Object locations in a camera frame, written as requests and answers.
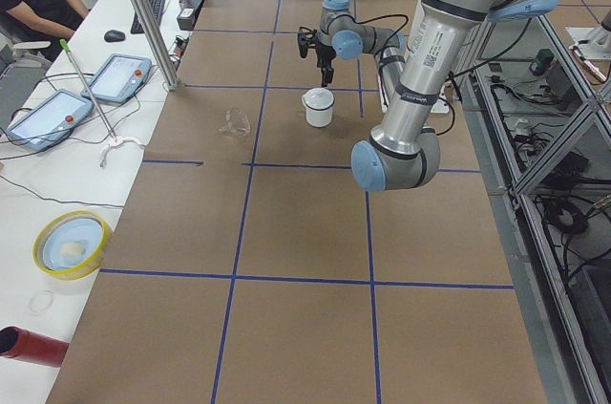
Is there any metal rod green handle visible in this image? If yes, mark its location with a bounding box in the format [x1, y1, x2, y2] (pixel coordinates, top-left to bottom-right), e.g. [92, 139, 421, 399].
[59, 38, 116, 138]

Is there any teach pendant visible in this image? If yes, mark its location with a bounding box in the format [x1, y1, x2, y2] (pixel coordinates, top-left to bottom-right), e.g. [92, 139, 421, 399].
[6, 89, 94, 152]
[88, 53, 152, 105]

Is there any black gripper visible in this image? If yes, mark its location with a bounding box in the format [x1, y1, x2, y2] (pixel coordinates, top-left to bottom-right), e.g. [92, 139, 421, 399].
[315, 43, 335, 87]

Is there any aluminium frame post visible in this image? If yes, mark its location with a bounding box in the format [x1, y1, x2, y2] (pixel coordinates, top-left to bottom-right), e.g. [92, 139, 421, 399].
[130, 0, 179, 91]

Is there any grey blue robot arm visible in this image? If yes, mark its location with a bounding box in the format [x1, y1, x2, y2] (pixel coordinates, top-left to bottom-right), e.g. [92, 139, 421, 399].
[313, 0, 559, 192]

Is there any clear rubber band ring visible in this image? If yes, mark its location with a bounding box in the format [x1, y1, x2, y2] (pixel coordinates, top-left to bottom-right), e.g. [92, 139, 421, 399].
[29, 289, 55, 314]

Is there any black keyboard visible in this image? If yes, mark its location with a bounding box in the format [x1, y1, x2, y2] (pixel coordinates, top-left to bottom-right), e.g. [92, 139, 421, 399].
[129, 0, 168, 35]

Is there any yellow tape roll with plate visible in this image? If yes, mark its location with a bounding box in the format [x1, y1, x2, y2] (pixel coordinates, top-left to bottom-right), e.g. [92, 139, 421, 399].
[32, 210, 114, 281]

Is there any red cylinder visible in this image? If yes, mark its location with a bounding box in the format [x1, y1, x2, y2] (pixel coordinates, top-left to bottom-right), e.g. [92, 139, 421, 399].
[1, 327, 69, 368]

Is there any near teach pendant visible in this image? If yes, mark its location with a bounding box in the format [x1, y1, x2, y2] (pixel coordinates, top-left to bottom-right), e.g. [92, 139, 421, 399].
[6, 89, 94, 152]

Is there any far teach pendant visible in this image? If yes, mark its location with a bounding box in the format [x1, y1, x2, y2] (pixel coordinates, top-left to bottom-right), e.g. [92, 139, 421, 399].
[88, 53, 152, 105]

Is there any white curved hook piece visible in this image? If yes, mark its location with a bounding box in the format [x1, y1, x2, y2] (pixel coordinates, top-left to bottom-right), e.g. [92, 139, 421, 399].
[99, 136, 145, 168]

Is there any white enamel mug blue rim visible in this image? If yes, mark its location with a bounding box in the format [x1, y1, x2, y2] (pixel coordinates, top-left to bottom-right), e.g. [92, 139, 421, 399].
[303, 104, 334, 128]

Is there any black device box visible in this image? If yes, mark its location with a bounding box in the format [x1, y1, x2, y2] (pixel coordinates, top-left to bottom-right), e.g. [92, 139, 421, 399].
[177, 0, 204, 32]

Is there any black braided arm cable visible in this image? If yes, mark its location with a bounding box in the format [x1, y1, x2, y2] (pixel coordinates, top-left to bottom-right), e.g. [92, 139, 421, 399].
[352, 13, 411, 42]

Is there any seated person black shirt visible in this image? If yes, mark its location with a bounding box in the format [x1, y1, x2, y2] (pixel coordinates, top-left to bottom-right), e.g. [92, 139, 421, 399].
[1, 0, 89, 61]

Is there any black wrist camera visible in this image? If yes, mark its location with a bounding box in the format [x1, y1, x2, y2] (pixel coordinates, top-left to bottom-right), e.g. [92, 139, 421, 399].
[297, 26, 317, 59]

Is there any black computer mouse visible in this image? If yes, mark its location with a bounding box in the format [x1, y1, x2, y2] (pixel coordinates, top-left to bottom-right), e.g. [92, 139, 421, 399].
[104, 30, 126, 43]

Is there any aluminium side rack frame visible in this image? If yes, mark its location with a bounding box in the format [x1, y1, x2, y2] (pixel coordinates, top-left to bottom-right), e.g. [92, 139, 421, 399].
[459, 6, 610, 403]

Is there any white ceramic lid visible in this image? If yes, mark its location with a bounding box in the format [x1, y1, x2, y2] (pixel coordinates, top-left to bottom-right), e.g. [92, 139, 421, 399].
[302, 88, 335, 111]

